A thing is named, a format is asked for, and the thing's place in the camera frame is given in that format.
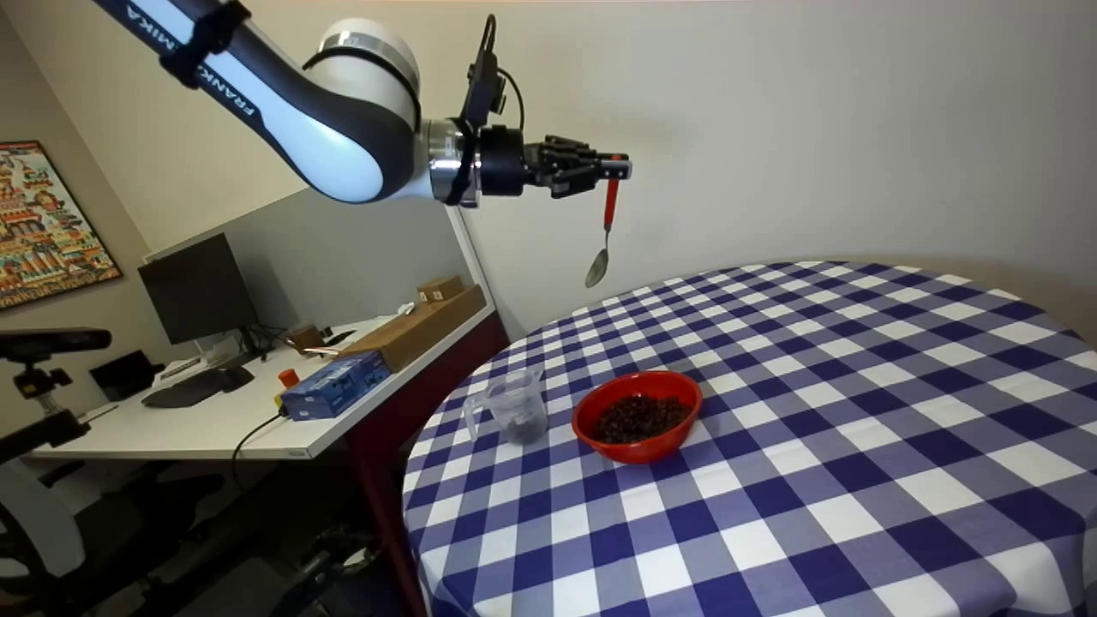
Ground black grey office chair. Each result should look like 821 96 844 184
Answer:
0 407 233 617

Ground grey desk partition panel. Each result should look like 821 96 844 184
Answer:
146 184 498 345

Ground long brown cardboard box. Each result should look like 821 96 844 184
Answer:
339 275 491 373

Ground black camera on stand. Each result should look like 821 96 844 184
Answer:
0 325 116 403

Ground dark red desk cabinet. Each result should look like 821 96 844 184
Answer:
339 313 514 585

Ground black keyboard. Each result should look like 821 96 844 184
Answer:
140 362 258 413

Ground black desk cable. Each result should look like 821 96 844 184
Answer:
228 407 289 466

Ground small black desk device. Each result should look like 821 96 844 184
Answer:
88 349 160 403

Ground spoon with orange handle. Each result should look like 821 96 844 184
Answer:
581 175 624 291

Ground blue white checked tablecloth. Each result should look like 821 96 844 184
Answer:
398 257 1097 617

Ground red plastic bowl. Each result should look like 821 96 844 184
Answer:
569 368 707 471

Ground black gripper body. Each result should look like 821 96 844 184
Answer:
473 122 605 202

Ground framed colourful wall picture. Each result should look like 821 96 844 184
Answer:
0 136 127 315

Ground dark brown bowl contents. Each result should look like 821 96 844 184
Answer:
594 387 691 448

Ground white desk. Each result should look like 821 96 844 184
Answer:
29 303 498 466

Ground blue box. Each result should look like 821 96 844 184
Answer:
276 353 393 421

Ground black computer monitor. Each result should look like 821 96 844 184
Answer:
136 229 266 371

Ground clear glass cup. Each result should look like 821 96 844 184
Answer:
473 362 555 448

